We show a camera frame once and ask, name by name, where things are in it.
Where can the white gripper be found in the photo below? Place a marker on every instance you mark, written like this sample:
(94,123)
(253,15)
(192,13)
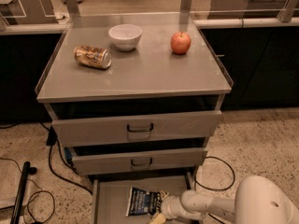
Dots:
(171,207)

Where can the blue chip bag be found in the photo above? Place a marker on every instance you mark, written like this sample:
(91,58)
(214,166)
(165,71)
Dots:
(143,202)

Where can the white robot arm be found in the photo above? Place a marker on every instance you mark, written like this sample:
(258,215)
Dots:
(257,201)

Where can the middle grey drawer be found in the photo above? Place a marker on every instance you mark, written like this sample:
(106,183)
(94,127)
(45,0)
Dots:
(139,161)

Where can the grey drawer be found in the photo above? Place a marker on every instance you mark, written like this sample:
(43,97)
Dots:
(139,161)
(111,193)
(129,129)

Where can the bottom grey drawer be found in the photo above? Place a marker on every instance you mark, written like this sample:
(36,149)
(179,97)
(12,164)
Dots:
(111,193)

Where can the top grey drawer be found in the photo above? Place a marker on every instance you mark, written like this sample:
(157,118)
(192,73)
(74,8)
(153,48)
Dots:
(129,129)

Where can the grey drawer cabinet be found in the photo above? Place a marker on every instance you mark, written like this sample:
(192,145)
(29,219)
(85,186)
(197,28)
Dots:
(150,79)

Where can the black pole stand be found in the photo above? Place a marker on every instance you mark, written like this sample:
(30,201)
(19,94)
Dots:
(27,170)

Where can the gold soda can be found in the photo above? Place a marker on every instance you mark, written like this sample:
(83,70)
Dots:
(93,57)

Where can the red apple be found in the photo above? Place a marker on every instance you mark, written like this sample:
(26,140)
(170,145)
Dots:
(180,43)

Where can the white ceramic bowl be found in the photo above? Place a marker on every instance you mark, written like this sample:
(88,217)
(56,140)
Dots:
(125,37)

